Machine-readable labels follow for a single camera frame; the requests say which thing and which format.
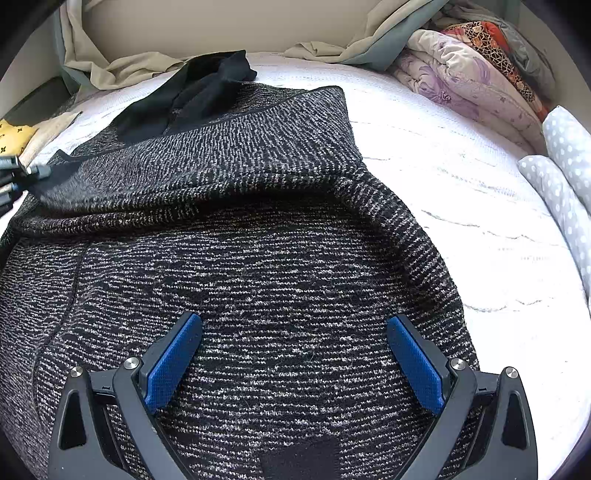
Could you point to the grey polka dot pillow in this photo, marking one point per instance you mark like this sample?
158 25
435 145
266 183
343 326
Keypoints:
568 212

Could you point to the black white knit jacket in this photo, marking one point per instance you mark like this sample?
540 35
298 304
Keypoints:
250 206

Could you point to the beige crumpled bed sheet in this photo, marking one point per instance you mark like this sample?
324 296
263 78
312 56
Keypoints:
111 45

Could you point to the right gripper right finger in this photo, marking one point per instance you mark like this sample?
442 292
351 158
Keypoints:
504 444

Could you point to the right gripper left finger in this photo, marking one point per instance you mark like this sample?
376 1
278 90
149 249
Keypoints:
83 443

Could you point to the lilac floral quilt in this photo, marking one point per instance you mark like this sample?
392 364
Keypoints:
450 73

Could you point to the orange leopard print fabric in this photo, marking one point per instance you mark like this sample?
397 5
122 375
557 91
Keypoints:
487 39

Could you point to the yellow patterned pillow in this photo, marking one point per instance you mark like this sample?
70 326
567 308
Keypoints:
14 139

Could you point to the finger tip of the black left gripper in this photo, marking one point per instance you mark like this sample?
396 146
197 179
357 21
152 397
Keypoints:
16 179

